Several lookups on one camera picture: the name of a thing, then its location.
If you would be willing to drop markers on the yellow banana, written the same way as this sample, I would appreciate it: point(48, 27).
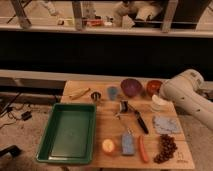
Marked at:
point(78, 93)

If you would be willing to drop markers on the orange carrot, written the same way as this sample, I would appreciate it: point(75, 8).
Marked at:
point(142, 150)

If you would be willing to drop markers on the white paper cup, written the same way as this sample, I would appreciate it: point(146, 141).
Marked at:
point(158, 103)

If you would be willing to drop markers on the blue eraser block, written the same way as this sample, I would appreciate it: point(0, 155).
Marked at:
point(127, 143)

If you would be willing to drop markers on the black power adapter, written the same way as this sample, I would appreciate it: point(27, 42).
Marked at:
point(26, 115)

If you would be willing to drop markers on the yellow orange fruit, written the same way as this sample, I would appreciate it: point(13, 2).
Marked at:
point(108, 146)

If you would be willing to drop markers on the purple bowl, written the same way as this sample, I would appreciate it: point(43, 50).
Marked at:
point(131, 87)

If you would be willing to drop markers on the green plastic tray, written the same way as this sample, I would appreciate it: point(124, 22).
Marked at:
point(69, 135)

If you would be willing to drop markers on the blue grey cloth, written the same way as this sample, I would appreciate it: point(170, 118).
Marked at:
point(165, 125)

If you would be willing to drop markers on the red bowl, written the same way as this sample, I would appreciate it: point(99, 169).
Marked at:
point(153, 87)

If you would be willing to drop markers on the bunch of dark grapes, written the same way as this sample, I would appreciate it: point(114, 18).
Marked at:
point(167, 148)

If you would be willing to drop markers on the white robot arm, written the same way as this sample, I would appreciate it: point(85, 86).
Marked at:
point(182, 90)

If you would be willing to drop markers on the metal wire tool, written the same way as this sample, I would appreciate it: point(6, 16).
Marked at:
point(118, 116)

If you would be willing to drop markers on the black handled peeler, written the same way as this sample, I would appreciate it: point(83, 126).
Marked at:
point(125, 107)

